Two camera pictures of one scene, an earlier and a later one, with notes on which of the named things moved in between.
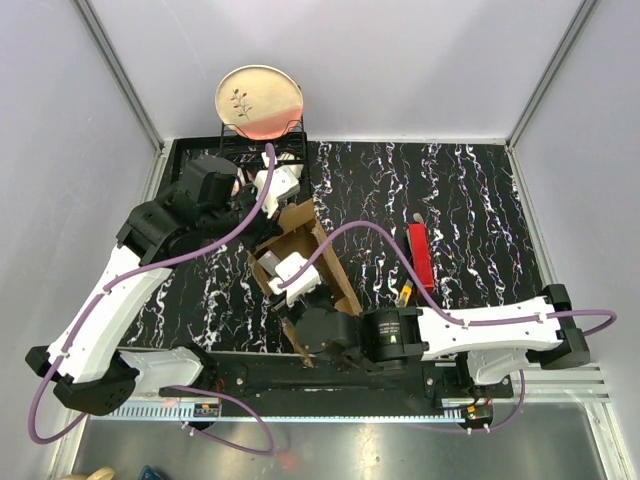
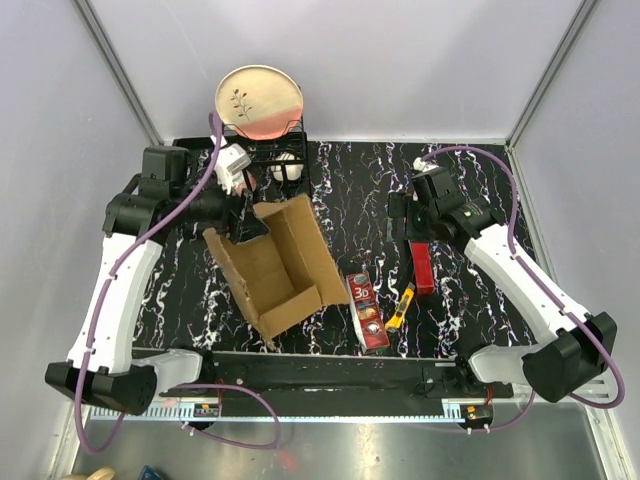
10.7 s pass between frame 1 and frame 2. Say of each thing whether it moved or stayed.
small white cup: stayed
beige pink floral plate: stayed
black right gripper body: moved
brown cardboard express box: moved
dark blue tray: stayed
